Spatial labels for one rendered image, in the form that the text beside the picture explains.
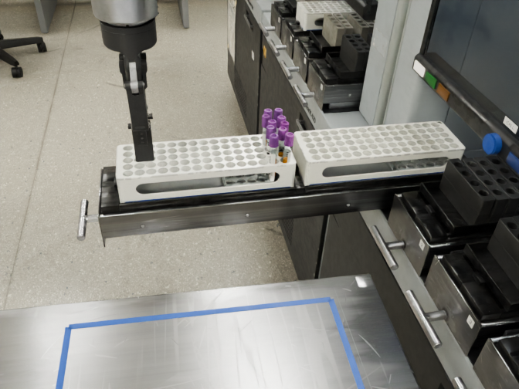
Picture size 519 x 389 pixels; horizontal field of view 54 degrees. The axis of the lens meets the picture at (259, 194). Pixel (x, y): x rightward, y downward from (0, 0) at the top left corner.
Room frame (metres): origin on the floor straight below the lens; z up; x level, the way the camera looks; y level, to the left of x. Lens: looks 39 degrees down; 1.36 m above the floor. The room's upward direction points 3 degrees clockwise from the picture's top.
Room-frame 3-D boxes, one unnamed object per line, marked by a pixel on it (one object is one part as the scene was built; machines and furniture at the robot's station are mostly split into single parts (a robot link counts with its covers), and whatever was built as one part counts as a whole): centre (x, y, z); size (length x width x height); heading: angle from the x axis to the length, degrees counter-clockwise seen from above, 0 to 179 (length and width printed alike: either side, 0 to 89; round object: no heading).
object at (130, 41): (0.70, 0.19, 1.06); 0.08 x 0.07 x 0.09; 13
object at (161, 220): (0.75, -0.04, 0.78); 0.73 x 0.14 x 0.09; 103
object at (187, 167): (0.72, 0.09, 0.83); 0.30 x 0.10 x 0.06; 103
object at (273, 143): (0.70, -0.02, 0.86); 0.02 x 0.02 x 0.11
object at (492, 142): (0.61, -0.32, 0.98); 0.03 x 0.01 x 0.03; 13
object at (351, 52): (1.20, -0.21, 0.85); 0.12 x 0.02 x 0.06; 13
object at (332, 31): (1.35, -0.18, 0.85); 0.12 x 0.02 x 0.06; 14
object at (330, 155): (0.79, -0.21, 0.83); 0.30 x 0.10 x 0.06; 103
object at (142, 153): (0.69, 0.19, 0.90); 0.03 x 0.01 x 0.07; 103
